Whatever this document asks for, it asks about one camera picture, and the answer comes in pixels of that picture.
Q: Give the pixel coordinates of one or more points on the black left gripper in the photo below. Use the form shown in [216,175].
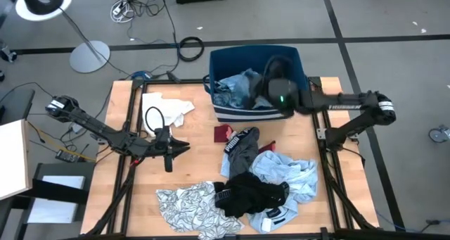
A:
[167,145]

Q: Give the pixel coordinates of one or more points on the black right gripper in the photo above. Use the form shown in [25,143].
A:
[258,92]

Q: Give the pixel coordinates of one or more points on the blue striped garment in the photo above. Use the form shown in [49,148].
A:
[232,88]

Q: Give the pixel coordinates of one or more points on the white cloth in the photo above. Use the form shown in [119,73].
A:
[172,110]

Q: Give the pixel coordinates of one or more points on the maroon and pink cloth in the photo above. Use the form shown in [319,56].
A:
[221,134]

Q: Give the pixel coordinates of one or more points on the dark grey Puma garment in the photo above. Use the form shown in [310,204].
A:
[246,148]

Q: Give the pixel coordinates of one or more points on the white black leaf-print garment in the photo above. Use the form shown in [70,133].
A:
[190,212]

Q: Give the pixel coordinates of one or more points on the pale blue shirt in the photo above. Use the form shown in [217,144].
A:
[299,176]

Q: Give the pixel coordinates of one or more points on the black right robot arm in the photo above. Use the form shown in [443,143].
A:
[351,101]

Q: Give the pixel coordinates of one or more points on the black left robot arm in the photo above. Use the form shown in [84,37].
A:
[88,122]

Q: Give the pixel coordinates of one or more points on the red clip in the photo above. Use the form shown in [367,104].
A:
[134,161]

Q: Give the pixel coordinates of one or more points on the white power adapter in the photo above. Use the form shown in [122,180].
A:
[76,128]

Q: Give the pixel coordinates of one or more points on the black power supply box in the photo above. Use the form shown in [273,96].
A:
[68,156]

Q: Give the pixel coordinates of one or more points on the grey shelf cart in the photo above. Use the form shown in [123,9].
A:
[56,169]

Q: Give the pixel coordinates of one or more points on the white floor lamp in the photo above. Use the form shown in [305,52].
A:
[89,57]

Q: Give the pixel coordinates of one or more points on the white power strip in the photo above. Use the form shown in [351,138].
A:
[117,8]

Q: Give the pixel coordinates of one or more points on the white board with wooden edge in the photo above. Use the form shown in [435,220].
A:
[12,159]

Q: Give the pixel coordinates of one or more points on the grey caster wheel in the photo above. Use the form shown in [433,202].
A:
[437,134]

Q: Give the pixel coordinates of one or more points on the black wheeled equipment foot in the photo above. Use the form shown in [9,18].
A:
[7,54]

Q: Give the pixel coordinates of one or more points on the black aluminium table frame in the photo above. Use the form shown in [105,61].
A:
[158,81]

